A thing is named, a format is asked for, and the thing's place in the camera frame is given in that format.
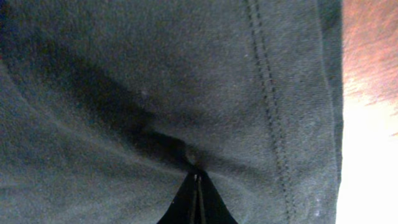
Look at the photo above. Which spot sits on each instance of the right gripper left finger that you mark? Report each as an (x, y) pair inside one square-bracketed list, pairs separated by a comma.
[(183, 207)]

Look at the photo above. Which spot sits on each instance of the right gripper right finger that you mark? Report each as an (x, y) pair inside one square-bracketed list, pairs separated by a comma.
[(211, 208)]

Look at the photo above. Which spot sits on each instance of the dark green t-shirt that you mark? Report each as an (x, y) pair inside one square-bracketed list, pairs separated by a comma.
[(107, 106)]

